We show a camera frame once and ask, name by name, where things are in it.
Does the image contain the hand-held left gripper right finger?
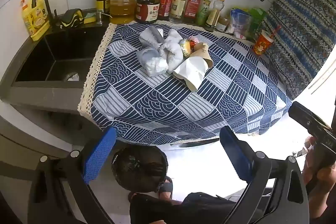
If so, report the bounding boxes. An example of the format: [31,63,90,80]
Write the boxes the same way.
[220,126,310,224]

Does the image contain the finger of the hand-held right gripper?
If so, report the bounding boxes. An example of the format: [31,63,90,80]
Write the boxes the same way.
[288,101,328,132]

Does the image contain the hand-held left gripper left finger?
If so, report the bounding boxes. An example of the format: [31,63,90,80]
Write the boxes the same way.
[28,126,117,224]

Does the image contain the black bagged waste bin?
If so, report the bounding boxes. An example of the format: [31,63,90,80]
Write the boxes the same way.
[111,146,168,192]

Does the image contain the crushed white paper cup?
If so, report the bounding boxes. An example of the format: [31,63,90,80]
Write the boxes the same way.
[172,57,205,92]

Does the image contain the brown paper cup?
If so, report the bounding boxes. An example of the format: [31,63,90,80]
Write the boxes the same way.
[189,42,214,69]

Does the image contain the yellow foil snack wrapper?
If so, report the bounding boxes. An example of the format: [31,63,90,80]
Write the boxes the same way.
[179,39,193,58]

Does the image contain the red white snack wrapper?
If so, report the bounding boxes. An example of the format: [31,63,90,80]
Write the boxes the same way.
[188,35,201,52]

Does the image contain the person's right hand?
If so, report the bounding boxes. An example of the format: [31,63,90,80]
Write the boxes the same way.
[302,136,336,216]

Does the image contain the person's black shorts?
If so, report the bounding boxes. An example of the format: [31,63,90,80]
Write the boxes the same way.
[129,191,263,224]

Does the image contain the blue patterned tablecloth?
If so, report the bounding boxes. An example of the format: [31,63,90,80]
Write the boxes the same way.
[78,21,293,146]

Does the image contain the grey kitchen cabinet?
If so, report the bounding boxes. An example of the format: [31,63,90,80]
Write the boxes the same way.
[0,101,116,214]

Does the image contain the red paper cup with straw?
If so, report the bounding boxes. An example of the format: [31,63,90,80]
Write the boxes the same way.
[252,26,281,56]

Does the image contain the black kitchen sink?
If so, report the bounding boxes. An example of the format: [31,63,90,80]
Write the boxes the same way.
[12,26,111,88]

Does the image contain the small glass jar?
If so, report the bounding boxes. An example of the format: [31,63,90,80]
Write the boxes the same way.
[215,15,229,32]

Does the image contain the yellow green sponge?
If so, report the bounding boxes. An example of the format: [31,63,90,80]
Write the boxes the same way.
[83,12,97,24]

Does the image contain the metal soap dispenser pump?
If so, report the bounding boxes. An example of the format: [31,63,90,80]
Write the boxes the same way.
[96,11,111,25]

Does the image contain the black yellow cloth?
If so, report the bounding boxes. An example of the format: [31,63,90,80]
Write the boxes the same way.
[55,8,85,28]

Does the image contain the green label bottle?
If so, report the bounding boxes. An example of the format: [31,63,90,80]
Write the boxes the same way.
[196,0,215,26]

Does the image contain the yellow dish soap bottle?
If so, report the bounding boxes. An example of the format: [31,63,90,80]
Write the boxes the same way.
[20,0,51,42]

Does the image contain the gold cap red label bottle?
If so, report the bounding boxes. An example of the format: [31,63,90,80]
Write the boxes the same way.
[183,0,205,25]

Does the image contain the blue patterned wall cloth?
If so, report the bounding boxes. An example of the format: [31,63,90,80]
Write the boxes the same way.
[262,0,336,101]

